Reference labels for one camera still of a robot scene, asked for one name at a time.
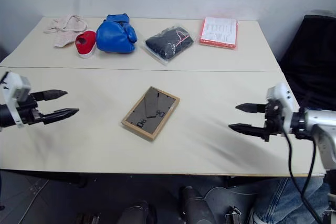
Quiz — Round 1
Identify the red slip-on shoe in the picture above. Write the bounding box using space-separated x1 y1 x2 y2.
75 30 97 59

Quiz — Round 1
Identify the black chair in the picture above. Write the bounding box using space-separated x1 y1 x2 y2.
277 10 336 112

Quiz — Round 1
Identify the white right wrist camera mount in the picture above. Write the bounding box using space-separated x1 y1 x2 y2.
265 82 300 134

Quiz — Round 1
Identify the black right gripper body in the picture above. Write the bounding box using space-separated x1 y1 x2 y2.
262 99 286 143

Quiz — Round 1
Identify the orange packet with white sheet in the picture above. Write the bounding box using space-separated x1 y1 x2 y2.
198 16 240 51

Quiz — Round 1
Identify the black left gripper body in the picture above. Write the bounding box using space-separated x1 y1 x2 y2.
15 91 46 127

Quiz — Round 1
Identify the grey rounded shape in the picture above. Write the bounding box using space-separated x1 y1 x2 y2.
204 186 263 217

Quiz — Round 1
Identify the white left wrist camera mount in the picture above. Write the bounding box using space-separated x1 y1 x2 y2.
0 71 32 130

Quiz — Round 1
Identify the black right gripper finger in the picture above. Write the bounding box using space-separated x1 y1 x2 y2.
228 123 268 141
235 103 268 115

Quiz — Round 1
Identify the dark cylindrical shape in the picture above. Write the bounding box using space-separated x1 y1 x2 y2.
178 186 219 224

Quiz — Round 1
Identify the blue boxing glove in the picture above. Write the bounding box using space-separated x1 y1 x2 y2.
96 14 138 55

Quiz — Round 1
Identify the pale pink knitted garment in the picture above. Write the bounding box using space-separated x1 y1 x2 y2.
43 15 89 49

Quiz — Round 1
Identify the blue jeans leg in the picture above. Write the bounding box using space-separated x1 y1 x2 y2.
250 176 329 224

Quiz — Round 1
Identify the wooden picture frame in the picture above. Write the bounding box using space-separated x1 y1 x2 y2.
121 86 181 142

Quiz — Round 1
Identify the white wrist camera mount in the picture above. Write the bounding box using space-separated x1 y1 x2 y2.
265 82 300 134
0 71 32 130

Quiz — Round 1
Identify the black garment in plastic bag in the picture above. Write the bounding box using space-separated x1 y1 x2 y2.
144 25 195 67

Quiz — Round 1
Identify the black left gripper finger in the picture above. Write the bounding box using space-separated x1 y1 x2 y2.
40 108 80 126
33 89 69 102

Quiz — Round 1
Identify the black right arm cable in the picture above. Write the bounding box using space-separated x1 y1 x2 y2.
280 95 325 224

